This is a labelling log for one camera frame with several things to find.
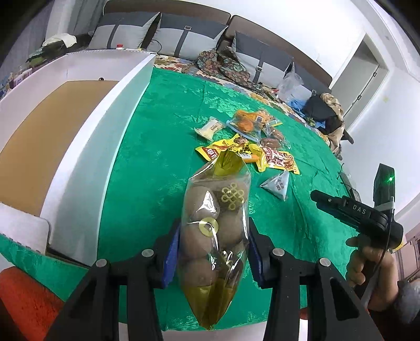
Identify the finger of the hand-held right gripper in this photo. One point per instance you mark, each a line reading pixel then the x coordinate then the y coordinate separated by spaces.
pixel 328 203

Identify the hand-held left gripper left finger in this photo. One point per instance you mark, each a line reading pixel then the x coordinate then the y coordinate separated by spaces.
pixel 172 255

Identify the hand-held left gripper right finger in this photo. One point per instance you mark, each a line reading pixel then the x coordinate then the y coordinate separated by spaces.
pixel 256 269

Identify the clear bag of brown eggs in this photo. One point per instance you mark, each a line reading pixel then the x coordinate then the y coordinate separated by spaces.
pixel 203 236

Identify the chicken leg packet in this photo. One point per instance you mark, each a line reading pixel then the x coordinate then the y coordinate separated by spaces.
pixel 244 124

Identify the white cardboard box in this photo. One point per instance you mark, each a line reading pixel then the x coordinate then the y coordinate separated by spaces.
pixel 88 137

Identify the person's right hand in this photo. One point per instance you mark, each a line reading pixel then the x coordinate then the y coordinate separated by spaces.
pixel 357 262

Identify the eyeglasses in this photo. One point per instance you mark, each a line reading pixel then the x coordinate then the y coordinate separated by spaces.
pixel 351 187

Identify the grey triangular snack packet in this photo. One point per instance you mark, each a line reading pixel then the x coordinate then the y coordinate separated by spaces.
pixel 279 185

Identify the yellow red snack packet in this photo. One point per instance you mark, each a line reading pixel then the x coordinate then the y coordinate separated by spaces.
pixel 280 160

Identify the brown meat packet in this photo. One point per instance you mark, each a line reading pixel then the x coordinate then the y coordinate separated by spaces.
pixel 275 132
pixel 272 143

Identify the yellow orange snack packet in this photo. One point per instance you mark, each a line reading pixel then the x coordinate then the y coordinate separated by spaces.
pixel 256 157

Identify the black garment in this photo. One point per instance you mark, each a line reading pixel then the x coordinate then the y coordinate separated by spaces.
pixel 320 110

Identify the blue cloth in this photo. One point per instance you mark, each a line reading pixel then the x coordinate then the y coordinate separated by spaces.
pixel 297 105

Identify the yellow monkey print snack packet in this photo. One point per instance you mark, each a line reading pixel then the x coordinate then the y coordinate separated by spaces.
pixel 226 144

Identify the clear plastic bag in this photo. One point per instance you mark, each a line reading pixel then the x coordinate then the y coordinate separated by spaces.
pixel 292 87

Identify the grey pillow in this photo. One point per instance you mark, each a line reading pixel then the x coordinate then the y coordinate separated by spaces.
pixel 315 82
pixel 262 55
pixel 190 36
pixel 121 31

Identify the white snack packet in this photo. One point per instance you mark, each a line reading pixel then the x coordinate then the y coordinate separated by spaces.
pixel 210 128

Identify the dark patterned cloth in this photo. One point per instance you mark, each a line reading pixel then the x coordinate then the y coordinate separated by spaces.
pixel 226 64

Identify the floral bed sheet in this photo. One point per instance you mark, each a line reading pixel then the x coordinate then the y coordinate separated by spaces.
pixel 170 62

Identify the white cloth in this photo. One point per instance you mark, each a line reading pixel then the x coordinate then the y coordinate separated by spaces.
pixel 60 39

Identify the grey curtain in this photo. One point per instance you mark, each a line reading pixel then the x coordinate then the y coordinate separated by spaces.
pixel 36 23

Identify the white door frame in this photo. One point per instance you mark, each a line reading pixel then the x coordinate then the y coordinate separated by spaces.
pixel 382 69

